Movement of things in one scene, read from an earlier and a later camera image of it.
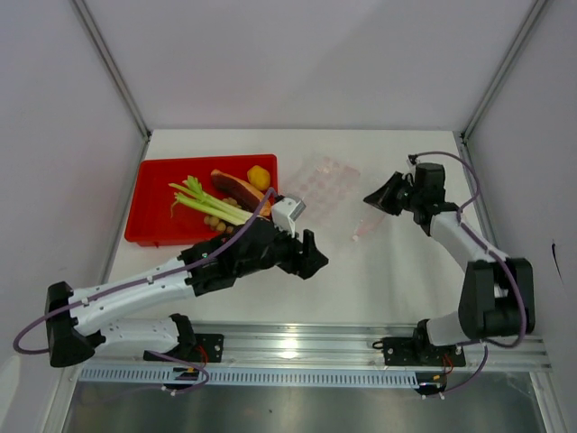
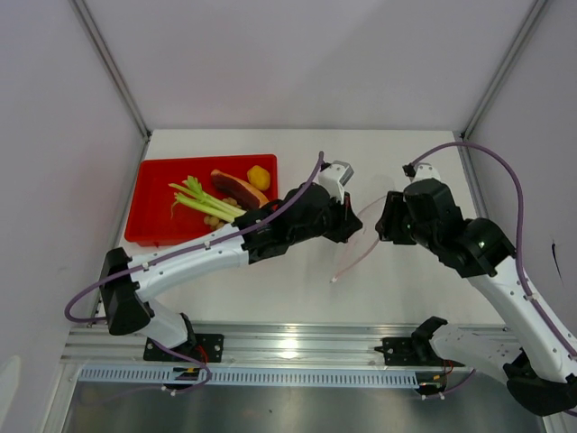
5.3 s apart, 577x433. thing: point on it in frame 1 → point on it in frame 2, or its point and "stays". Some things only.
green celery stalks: x=192 y=194 stays
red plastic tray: x=154 y=221 stays
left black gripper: x=306 y=263 → x=347 y=222
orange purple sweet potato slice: x=244 y=192 stays
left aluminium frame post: x=92 y=26 stays
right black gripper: x=381 y=198 → x=388 y=225
